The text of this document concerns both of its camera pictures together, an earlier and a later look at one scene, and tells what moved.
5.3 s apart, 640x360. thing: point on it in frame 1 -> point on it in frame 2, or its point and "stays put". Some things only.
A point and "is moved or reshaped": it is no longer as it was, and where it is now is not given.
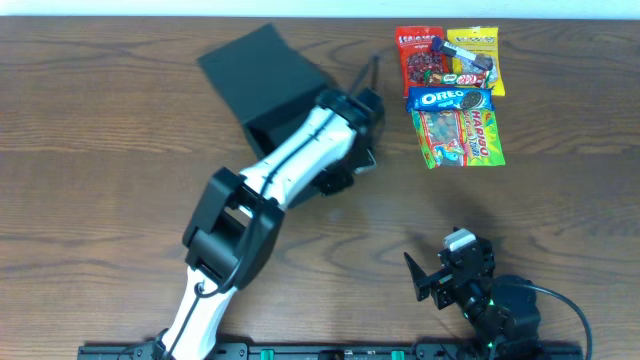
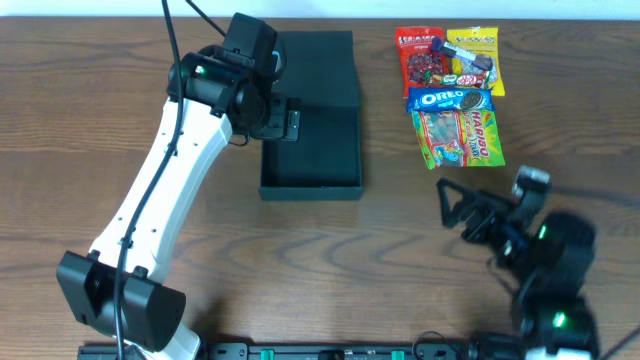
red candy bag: (416, 54) stays put
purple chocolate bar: (441, 46) stays put
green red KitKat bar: (477, 79) stays put
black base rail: (320, 352) stays put
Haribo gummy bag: (459, 138) stays put
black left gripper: (373, 100) -> (288, 123)
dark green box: (264, 81) is moved or reshaped
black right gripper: (439, 280) -> (480, 215)
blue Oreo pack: (449, 98) stays put
